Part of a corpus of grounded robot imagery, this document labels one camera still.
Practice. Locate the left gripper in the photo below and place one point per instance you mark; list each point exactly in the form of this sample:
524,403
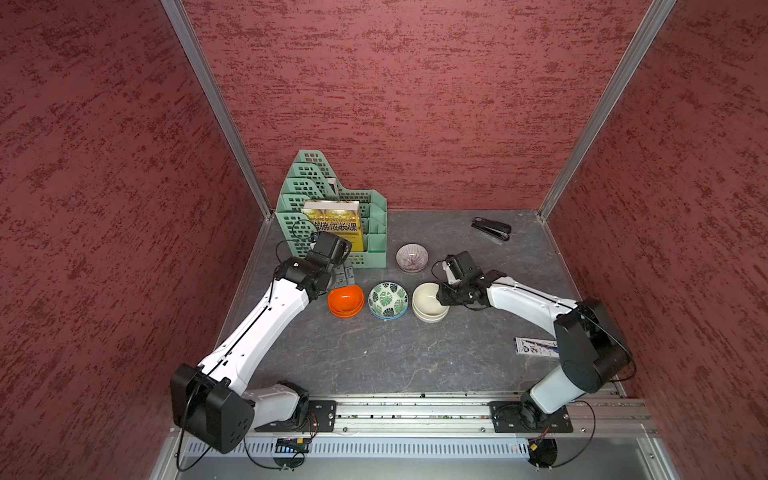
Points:
344,275

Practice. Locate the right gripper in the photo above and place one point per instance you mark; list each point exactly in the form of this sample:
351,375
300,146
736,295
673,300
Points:
444,298

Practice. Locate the cream bowl front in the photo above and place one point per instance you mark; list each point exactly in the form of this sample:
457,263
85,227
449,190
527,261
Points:
425,304

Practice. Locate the orange bowl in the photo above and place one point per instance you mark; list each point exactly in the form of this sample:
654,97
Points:
346,302

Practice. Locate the purple striped bowl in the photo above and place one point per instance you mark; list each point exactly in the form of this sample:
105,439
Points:
412,258

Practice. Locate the large green leaf bowl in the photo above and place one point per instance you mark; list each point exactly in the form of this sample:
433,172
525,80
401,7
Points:
388,301

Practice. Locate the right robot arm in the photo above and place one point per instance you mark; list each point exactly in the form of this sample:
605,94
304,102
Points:
591,350

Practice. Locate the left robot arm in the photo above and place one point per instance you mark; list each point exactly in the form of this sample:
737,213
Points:
209,400

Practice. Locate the yellow book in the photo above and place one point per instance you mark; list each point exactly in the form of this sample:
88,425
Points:
342,218

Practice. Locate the black stapler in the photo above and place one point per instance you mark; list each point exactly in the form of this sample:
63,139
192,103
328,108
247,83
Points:
496,229

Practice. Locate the mint green file organizer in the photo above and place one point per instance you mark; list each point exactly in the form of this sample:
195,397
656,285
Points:
313,199

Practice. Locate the white printed card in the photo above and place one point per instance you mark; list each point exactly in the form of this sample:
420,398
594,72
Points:
536,347

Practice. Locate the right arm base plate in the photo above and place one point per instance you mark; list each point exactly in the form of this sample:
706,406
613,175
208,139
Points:
524,418

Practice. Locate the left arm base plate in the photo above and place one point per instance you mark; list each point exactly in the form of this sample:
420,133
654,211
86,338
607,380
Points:
312,416

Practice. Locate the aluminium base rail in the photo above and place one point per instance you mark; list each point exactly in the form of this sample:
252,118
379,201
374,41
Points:
475,415

